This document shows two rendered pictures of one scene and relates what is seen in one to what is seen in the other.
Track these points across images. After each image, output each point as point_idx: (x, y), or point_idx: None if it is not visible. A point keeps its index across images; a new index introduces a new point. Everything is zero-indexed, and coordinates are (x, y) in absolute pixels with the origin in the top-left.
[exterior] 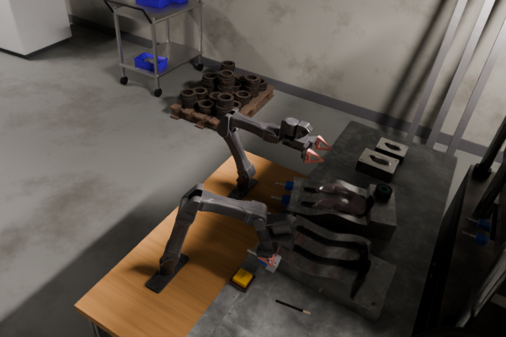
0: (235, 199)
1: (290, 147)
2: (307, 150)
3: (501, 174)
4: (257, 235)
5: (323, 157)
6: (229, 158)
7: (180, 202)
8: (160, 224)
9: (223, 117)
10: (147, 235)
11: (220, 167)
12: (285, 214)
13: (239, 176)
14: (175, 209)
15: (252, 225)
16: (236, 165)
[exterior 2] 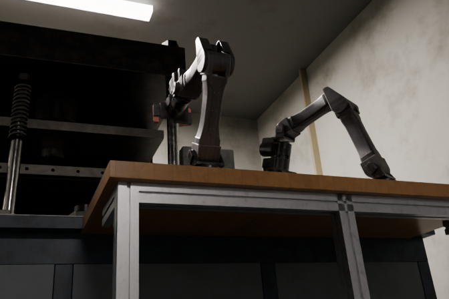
0: (301, 110)
1: (186, 107)
2: (189, 108)
3: (15, 205)
4: (290, 153)
5: (5, 213)
6: (162, 163)
7: (349, 101)
8: (382, 179)
9: (228, 44)
10: (406, 181)
11: (203, 167)
12: (264, 137)
13: (219, 157)
14: (347, 177)
15: (296, 136)
16: (219, 135)
